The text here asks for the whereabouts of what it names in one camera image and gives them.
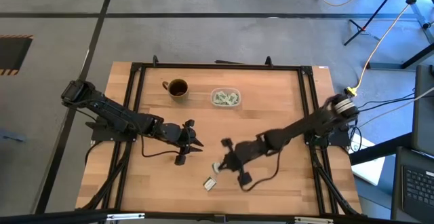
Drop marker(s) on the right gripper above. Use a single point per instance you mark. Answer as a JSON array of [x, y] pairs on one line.
[[251, 151]]

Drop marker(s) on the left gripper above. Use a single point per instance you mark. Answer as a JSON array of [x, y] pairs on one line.
[[173, 134]]

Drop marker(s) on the white green-edged sweetener packet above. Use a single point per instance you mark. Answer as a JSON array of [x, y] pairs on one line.
[[210, 183], [216, 167]]

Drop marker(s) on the pale green sweetener packet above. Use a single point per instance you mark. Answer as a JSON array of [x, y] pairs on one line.
[[226, 99], [234, 98], [218, 97]]

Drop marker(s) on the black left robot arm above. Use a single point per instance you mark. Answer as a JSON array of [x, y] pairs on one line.
[[115, 111]]

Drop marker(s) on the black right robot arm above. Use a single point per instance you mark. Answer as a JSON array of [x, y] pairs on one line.
[[305, 124]]

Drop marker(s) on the clear plastic container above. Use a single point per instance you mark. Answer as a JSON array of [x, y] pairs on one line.
[[213, 104]]

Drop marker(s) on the brown teal ceramic mug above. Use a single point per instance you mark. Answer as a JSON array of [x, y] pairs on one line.
[[178, 90]]

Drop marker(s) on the white sheet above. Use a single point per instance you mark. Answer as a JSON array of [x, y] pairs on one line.
[[369, 169]]

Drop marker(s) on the blue-grey floor object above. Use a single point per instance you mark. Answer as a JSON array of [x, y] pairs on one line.
[[12, 137]]

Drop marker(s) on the black laptop keyboard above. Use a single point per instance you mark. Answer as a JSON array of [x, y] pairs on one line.
[[418, 190]]

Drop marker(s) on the grey panel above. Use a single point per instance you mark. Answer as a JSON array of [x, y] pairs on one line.
[[424, 115]]

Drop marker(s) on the hazard-striped floor hatch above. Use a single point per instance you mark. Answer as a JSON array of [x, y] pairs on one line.
[[13, 54]]

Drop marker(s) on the black tripod stand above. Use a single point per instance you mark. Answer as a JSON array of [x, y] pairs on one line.
[[373, 13]]

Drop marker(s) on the black aluminium table frame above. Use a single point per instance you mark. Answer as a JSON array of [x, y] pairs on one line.
[[220, 66]]

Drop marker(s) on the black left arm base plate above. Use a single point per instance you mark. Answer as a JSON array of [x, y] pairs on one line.
[[101, 136]]

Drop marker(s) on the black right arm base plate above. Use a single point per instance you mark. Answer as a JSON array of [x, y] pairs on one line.
[[339, 140]]

